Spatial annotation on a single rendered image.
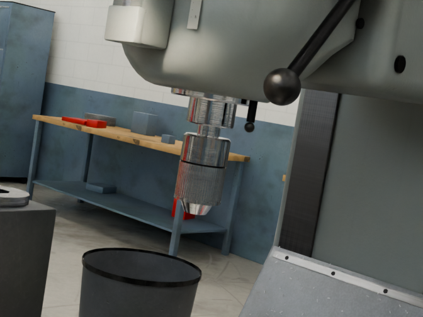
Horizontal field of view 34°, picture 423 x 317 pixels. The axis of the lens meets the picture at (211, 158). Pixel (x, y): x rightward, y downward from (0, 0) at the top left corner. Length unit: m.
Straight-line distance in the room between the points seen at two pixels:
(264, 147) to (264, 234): 0.74
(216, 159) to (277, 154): 5.16
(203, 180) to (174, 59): 0.13
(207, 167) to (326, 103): 0.41
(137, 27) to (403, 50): 0.28
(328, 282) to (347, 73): 0.40
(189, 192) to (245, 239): 5.37
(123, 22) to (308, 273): 0.57
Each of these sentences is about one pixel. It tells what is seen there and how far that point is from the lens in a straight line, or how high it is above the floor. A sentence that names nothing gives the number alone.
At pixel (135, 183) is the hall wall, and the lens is 7.00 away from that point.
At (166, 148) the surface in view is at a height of 0.86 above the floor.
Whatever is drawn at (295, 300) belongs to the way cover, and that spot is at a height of 1.04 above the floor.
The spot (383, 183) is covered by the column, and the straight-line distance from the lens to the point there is 0.99.
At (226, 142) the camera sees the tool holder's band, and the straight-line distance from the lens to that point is 0.66.
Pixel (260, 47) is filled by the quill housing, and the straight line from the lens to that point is 0.59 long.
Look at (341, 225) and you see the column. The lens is 1.02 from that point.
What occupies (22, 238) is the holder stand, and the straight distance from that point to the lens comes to 0.94.
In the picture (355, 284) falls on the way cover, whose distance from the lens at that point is 1.00.
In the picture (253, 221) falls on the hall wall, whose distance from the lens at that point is 5.96.
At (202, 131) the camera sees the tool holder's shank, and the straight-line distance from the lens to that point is 0.67.
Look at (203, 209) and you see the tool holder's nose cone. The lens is 0.67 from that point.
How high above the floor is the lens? 1.30
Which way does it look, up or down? 5 degrees down
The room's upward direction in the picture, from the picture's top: 9 degrees clockwise
